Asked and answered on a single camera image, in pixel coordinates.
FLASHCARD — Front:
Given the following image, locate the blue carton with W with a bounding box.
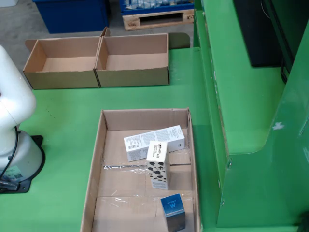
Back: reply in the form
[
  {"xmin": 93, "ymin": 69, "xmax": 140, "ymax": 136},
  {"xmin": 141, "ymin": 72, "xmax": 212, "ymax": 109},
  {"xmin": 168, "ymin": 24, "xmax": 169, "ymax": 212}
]
[{"xmin": 160, "ymin": 193, "xmax": 186, "ymax": 232}]

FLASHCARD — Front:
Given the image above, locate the open brown cardboard box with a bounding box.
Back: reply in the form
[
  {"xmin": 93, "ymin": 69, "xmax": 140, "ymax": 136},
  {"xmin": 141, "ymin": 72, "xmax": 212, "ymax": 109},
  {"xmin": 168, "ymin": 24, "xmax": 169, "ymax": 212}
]
[
  {"xmin": 23, "ymin": 36, "xmax": 102, "ymax": 90},
  {"xmin": 93, "ymin": 26, "xmax": 191, "ymax": 88}
]

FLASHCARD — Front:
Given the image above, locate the large flat cardboard tray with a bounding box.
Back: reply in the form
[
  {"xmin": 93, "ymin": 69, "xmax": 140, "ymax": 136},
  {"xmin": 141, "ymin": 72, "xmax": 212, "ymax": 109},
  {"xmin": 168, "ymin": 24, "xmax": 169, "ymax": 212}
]
[{"xmin": 80, "ymin": 107, "xmax": 201, "ymax": 232}]

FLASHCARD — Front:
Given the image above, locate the long white printed carton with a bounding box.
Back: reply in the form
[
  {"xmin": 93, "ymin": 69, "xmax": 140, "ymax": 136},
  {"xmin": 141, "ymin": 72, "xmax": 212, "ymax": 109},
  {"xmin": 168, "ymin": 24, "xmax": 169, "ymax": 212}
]
[{"xmin": 123, "ymin": 124, "xmax": 186, "ymax": 163}]

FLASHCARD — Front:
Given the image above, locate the cow print hand cream carton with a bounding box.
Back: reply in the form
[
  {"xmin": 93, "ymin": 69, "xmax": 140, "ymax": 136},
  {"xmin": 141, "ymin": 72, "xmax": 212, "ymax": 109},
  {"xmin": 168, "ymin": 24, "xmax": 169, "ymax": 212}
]
[{"xmin": 145, "ymin": 140, "xmax": 170, "ymax": 190}]

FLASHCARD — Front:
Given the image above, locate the wooden pallet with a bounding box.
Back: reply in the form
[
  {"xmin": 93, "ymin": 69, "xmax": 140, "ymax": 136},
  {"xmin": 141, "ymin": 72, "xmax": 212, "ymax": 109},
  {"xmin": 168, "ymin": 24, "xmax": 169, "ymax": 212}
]
[{"xmin": 122, "ymin": 9, "xmax": 195, "ymax": 31}]

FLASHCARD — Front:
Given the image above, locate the green curved metal chute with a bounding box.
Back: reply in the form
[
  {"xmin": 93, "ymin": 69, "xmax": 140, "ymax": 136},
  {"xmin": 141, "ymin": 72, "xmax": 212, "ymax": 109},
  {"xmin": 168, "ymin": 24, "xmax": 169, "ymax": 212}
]
[{"xmin": 192, "ymin": 0, "xmax": 309, "ymax": 229}]

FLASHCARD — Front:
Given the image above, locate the blue mesh container with plastic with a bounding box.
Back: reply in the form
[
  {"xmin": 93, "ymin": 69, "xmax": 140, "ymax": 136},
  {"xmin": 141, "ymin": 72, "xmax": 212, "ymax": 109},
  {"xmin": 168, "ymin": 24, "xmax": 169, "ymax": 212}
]
[{"xmin": 119, "ymin": 0, "xmax": 195, "ymax": 16}]

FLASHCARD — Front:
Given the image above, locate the blue plastic crate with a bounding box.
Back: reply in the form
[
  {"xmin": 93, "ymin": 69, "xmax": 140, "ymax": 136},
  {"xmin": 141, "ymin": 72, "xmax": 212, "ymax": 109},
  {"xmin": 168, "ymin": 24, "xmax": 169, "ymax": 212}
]
[{"xmin": 32, "ymin": 0, "xmax": 110, "ymax": 34}]

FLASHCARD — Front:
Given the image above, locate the black flat panel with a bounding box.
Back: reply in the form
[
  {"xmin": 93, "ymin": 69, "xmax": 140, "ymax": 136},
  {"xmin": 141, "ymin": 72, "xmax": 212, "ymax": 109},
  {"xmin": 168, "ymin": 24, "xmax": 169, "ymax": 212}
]
[{"xmin": 232, "ymin": 0, "xmax": 295, "ymax": 68}]

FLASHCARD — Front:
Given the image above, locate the white plastic container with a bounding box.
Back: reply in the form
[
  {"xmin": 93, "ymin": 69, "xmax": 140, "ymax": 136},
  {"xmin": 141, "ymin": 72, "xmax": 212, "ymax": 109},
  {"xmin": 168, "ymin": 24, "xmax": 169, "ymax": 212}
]
[{"xmin": 0, "ymin": 0, "xmax": 19, "ymax": 8}]

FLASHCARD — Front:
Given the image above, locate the thin long black cable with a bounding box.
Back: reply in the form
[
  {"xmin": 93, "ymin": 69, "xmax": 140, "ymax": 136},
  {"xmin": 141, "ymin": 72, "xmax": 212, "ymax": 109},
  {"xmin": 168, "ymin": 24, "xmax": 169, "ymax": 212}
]
[{"xmin": 0, "ymin": 125, "xmax": 19, "ymax": 191}]

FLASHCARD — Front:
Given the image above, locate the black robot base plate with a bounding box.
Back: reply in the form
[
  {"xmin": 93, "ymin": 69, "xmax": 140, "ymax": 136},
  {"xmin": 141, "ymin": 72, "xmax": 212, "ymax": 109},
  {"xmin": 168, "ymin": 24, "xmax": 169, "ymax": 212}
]
[{"xmin": 0, "ymin": 135, "xmax": 46, "ymax": 194}]

